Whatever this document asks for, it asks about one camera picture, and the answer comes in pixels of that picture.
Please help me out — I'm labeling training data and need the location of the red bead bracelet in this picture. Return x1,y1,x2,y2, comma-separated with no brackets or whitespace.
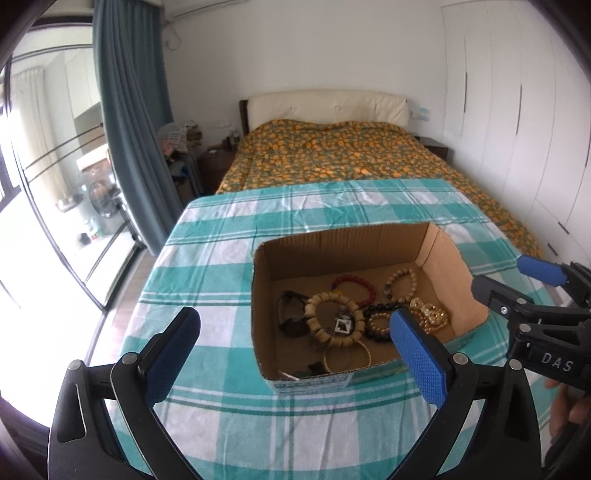
331,274,376,306

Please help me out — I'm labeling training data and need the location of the teal plaid cloth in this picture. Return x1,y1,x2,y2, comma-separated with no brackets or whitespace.
90,178,564,480

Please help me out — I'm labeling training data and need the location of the washing machine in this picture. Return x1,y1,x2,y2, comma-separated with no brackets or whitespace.
78,168,126,222

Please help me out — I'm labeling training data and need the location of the printed cardboard box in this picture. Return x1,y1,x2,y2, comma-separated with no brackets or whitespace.
252,222,490,395

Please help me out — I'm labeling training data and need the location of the gold beast charm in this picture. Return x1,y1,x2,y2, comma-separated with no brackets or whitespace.
410,298,451,332

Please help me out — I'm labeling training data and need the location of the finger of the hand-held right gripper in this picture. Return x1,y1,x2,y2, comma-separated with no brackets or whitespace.
517,254,591,308
471,274,591,326

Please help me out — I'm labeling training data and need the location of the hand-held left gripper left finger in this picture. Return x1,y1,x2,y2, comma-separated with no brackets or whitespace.
47,307,213,480

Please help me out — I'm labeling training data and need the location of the black leather strap watch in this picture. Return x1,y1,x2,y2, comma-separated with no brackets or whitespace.
277,291,308,337

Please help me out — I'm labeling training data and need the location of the dark wooden nightstand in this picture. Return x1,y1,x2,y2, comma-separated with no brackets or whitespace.
413,135,451,162
198,145,238,195

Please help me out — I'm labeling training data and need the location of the glass sliding door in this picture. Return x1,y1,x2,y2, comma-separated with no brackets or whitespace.
0,44,145,311

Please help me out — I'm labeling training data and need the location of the blue curtain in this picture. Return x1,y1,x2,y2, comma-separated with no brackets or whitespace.
92,0,185,257

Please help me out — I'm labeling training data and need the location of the round wooden bead bracelet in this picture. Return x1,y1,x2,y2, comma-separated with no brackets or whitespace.
384,269,419,298

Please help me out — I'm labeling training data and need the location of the chunky wooden bead bracelet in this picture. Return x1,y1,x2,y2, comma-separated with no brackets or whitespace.
302,292,366,352

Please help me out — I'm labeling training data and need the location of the pile of clothes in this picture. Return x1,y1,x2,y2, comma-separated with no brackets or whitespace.
156,121,191,158

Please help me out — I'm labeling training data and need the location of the person's right hand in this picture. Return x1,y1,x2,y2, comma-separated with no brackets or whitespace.
545,376,591,439

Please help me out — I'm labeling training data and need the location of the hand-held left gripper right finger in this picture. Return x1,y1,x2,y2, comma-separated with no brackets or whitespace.
381,307,542,480

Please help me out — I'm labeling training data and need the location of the bed with orange floral cover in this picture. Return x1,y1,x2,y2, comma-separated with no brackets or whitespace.
216,119,546,259

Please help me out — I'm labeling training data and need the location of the black bead bracelet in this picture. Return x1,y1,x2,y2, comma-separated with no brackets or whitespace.
364,302,411,344

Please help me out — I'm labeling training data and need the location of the small amber bead bracelet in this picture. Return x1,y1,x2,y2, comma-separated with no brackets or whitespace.
368,312,394,340

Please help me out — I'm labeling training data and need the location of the white wardrobe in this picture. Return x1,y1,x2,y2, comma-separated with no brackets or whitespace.
441,0,591,278

